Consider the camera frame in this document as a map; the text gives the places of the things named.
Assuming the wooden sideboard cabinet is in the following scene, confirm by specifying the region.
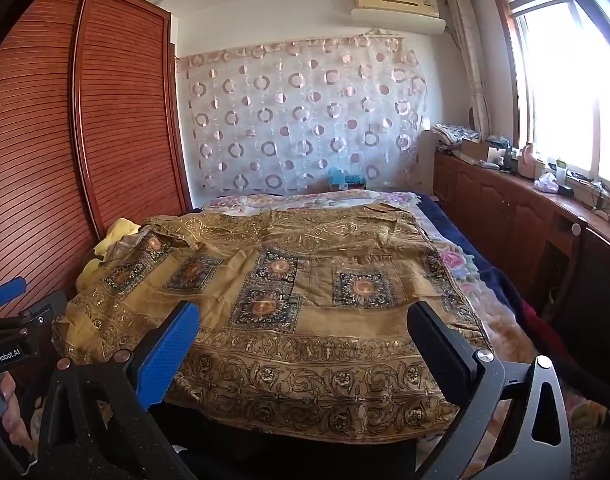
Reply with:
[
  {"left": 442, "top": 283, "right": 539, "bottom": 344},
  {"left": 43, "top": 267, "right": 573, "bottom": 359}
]
[{"left": 433, "top": 153, "right": 610, "bottom": 359}]

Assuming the cardboard box on sideboard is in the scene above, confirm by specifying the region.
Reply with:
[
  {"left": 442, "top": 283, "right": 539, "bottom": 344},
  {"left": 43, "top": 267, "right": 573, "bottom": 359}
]
[{"left": 460, "top": 139, "right": 506, "bottom": 162}]

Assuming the left hand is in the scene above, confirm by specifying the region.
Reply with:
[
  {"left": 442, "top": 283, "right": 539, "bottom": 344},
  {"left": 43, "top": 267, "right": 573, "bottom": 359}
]
[{"left": 0, "top": 372, "right": 34, "bottom": 456}]

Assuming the side window curtain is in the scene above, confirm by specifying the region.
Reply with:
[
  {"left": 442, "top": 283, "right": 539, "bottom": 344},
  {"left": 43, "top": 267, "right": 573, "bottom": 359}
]
[{"left": 446, "top": 0, "right": 492, "bottom": 139}]

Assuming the window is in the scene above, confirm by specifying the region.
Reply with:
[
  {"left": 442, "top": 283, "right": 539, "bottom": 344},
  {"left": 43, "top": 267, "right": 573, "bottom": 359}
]
[{"left": 498, "top": 0, "right": 610, "bottom": 188}]

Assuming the yellow pikachu plush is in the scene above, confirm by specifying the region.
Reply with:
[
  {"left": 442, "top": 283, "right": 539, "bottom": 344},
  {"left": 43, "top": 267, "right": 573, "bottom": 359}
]
[{"left": 75, "top": 218, "right": 141, "bottom": 292}]

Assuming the blue box at headboard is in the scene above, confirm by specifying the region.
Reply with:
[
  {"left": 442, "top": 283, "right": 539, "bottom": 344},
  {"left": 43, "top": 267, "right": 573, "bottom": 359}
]
[{"left": 328, "top": 168, "right": 367, "bottom": 191}]

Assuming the wall air conditioner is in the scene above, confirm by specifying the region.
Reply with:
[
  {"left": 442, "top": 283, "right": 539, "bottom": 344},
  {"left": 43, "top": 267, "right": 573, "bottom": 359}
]
[{"left": 351, "top": 0, "right": 446, "bottom": 36}]

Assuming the floral bed blanket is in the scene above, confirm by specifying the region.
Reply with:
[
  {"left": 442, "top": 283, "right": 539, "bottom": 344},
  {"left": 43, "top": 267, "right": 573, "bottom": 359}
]
[{"left": 201, "top": 190, "right": 610, "bottom": 479}]

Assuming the red wooden wardrobe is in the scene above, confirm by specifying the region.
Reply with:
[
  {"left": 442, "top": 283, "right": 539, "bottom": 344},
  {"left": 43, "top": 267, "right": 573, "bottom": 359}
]
[{"left": 0, "top": 0, "right": 190, "bottom": 318}]

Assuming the gold patterned cloth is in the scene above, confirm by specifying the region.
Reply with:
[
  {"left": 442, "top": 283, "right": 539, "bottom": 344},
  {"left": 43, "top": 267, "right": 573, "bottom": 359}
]
[{"left": 53, "top": 204, "right": 488, "bottom": 444}]

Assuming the circle pattern lace curtain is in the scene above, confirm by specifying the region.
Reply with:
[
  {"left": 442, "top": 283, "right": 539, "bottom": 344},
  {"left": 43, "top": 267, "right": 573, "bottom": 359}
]
[{"left": 176, "top": 35, "right": 427, "bottom": 202}]

